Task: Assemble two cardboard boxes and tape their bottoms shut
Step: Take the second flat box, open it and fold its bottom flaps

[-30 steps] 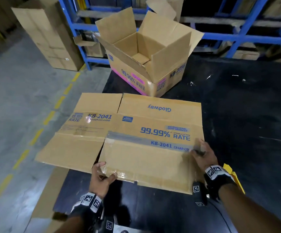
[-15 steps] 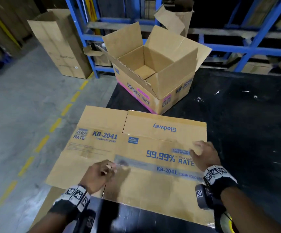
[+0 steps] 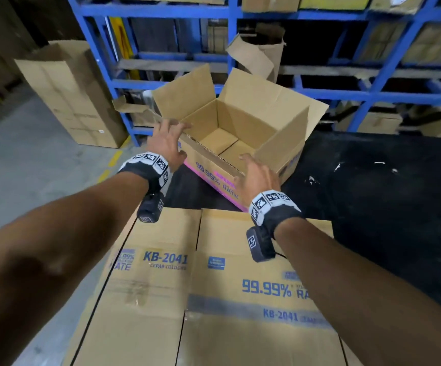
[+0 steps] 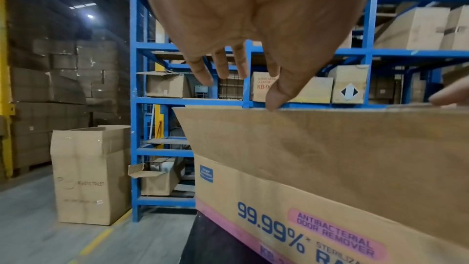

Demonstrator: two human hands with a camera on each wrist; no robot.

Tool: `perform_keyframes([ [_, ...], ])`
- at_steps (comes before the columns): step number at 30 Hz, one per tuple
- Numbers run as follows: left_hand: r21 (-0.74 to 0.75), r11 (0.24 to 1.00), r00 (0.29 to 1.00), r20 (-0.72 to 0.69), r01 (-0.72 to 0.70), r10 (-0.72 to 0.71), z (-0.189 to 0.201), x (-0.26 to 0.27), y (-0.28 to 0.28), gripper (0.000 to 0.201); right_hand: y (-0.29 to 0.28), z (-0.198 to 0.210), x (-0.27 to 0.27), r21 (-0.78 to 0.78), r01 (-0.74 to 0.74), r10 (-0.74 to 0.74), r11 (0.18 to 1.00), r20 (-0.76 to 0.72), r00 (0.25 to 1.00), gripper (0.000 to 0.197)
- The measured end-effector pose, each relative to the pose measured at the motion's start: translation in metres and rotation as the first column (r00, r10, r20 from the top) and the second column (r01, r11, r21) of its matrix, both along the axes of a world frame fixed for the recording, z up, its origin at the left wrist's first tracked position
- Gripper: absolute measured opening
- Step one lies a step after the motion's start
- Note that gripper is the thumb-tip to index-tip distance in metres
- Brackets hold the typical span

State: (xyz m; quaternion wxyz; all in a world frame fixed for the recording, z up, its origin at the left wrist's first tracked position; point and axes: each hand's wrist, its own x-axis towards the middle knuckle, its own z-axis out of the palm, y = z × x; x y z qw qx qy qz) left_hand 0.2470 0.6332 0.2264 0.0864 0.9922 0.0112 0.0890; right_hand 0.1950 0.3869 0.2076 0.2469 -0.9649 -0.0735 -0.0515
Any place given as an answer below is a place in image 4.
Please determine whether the person's left hand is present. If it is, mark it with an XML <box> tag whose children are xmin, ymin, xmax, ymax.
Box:
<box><xmin>137</xmin><ymin>0</ymin><xmax>379</xmax><ymax>111</ymax></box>

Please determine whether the person's right hand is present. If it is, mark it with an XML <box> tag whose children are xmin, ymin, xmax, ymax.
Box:
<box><xmin>428</xmin><ymin>75</ymin><xmax>469</xmax><ymax>109</ymax></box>

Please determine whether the pink-striped cardboard box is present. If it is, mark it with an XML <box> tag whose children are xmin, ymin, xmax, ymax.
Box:
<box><xmin>172</xmin><ymin>104</ymin><xmax>469</xmax><ymax>264</ymax></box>

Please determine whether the cardboard box with red print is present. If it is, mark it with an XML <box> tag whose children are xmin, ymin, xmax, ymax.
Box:
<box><xmin>250</xmin><ymin>71</ymin><xmax>283</xmax><ymax>103</ymax></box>

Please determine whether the cardboard box with yellow band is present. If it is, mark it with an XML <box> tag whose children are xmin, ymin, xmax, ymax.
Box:
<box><xmin>285</xmin><ymin>75</ymin><xmax>334</xmax><ymax>104</ymax></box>

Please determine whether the plain shelf cardboard box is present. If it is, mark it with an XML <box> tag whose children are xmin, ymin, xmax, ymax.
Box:
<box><xmin>136</xmin><ymin>70</ymin><xmax>193</xmax><ymax>99</ymax></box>

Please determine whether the small box low shelf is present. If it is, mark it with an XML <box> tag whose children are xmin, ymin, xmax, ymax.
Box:
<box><xmin>127</xmin><ymin>156</ymin><xmax>186</xmax><ymax>197</ymax></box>

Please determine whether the tall brown cardboard box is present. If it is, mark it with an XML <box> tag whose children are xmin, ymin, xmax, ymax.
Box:
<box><xmin>50</xmin><ymin>125</ymin><xmax>133</xmax><ymax>226</ymax></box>

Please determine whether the large upper shelf box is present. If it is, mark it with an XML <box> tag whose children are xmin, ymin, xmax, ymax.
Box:
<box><xmin>439</xmin><ymin>4</ymin><xmax>469</xmax><ymax>52</ymax></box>
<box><xmin>373</xmin><ymin>7</ymin><xmax>451</xmax><ymax>51</ymax></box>

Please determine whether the wooden shelf plank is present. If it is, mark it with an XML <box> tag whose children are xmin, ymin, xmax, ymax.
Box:
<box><xmin>144</xmin><ymin>137</ymin><xmax>192</xmax><ymax>145</ymax></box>

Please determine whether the blue metal storage rack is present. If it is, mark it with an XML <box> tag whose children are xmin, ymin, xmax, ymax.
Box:
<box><xmin>128</xmin><ymin>0</ymin><xmax>469</xmax><ymax>223</ymax></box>

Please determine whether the ceiling light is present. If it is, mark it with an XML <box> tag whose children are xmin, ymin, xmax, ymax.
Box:
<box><xmin>68</xmin><ymin>2</ymin><xmax>98</xmax><ymax>21</ymax></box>

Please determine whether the stack of warehouse boxes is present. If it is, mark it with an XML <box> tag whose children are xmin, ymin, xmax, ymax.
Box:
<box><xmin>7</xmin><ymin>36</ymin><xmax>131</xmax><ymax>171</ymax></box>

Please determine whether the yellow rack guard post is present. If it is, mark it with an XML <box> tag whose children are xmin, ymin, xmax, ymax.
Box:
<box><xmin>153</xmin><ymin>63</ymin><xmax>167</xmax><ymax>142</ymax></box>

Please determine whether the yellow steel post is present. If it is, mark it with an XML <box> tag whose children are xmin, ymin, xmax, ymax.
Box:
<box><xmin>0</xmin><ymin>0</ymin><xmax>16</xmax><ymax>179</ymax></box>

